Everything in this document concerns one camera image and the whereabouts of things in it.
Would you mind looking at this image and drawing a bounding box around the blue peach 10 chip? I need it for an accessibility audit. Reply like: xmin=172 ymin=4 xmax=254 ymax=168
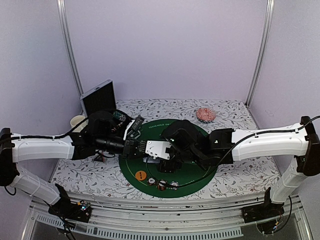
xmin=169 ymin=181 xmax=179 ymax=191

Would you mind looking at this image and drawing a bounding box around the red black 100 chip stack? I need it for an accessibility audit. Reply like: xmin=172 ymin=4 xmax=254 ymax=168
xmin=147 ymin=177 xmax=157 ymax=186

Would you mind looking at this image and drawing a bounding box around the orange big blind button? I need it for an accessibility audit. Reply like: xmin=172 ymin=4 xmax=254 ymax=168
xmin=135 ymin=170 xmax=147 ymax=181

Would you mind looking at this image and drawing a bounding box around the grey playing card deck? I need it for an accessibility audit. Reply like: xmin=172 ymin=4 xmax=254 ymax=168
xmin=142 ymin=156 xmax=161 ymax=164

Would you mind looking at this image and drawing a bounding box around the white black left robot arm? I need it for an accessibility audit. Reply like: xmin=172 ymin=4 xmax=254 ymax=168
xmin=0 ymin=110 xmax=146 ymax=217

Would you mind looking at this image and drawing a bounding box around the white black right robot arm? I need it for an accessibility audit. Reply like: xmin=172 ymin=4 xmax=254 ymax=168
xmin=145 ymin=116 xmax=320 ymax=218

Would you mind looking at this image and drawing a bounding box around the round green poker mat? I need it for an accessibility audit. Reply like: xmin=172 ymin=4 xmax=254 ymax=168
xmin=118 ymin=118 xmax=220 ymax=199

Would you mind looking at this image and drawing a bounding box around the black triangular all-in marker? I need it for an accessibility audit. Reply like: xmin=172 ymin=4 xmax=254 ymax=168
xmin=93 ymin=154 xmax=105 ymax=163

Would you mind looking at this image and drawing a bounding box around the aluminium poker chip case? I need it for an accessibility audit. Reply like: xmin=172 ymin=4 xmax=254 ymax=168
xmin=79 ymin=79 xmax=145 ymax=136

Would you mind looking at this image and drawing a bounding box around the red patterned small bowl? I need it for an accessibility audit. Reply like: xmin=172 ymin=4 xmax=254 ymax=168
xmin=196 ymin=108 xmax=216 ymax=124

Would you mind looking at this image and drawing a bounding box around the cream ceramic mug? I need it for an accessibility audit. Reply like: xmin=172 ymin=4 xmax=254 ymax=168
xmin=70 ymin=115 xmax=85 ymax=133

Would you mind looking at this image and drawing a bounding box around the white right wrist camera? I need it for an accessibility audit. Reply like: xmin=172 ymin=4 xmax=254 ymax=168
xmin=144 ymin=140 xmax=175 ymax=160

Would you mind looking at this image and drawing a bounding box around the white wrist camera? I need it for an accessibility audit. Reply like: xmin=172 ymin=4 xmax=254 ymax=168
xmin=144 ymin=140 xmax=175 ymax=160
xmin=123 ymin=115 xmax=145 ymax=141

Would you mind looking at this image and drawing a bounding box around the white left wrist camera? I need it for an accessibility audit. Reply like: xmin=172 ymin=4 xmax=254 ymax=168
xmin=123 ymin=115 xmax=145 ymax=141

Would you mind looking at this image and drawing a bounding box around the aluminium front rail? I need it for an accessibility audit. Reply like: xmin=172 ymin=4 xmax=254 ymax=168
xmin=21 ymin=192 xmax=313 ymax=240

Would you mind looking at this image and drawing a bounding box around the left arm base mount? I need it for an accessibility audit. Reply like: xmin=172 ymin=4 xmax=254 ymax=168
xmin=48 ymin=199 xmax=92 ymax=223

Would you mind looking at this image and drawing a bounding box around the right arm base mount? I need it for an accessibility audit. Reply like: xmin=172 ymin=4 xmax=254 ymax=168
xmin=241 ymin=200 xmax=284 ymax=235

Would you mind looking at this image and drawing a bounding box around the left aluminium frame post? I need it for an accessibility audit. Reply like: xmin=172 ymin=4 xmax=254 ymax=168
xmin=56 ymin=0 xmax=84 ymax=96

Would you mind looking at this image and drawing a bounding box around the aluminium frame post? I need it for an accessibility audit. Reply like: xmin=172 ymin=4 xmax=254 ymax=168
xmin=245 ymin=0 xmax=275 ymax=108
xmin=56 ymin=0 xmax=84 ymax=96

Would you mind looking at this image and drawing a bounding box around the right aluminium frame post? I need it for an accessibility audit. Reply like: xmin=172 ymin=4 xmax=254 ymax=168
xmin=245 ymin=0 xmax=275 ymax=108

